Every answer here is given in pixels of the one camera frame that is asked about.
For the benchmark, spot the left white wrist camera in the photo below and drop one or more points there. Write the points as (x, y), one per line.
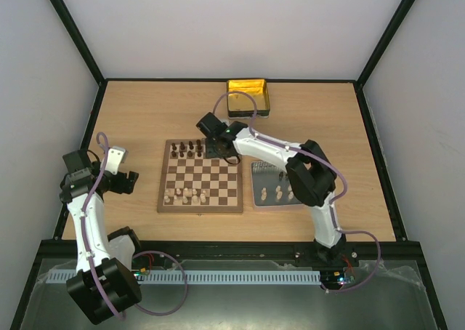
(115, 157)

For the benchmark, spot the wooden chess board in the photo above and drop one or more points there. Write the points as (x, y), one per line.
(193, 183)

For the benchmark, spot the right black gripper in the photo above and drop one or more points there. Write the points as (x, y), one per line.
(221, 148)

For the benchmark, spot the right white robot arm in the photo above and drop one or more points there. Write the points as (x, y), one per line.
(311, 176)

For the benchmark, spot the gold tin box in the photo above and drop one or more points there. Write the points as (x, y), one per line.
(247, 95)

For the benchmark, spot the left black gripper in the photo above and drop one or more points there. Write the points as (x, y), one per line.
(120, 187)

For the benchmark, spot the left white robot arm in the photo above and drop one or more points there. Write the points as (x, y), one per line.
(104, 284)

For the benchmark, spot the white slotted cable duct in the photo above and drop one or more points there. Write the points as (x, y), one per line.
(236, 277)

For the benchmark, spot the silver metal tray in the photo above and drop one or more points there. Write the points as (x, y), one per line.
(265, 175)

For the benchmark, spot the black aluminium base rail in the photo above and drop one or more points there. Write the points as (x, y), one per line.
(300, 254)

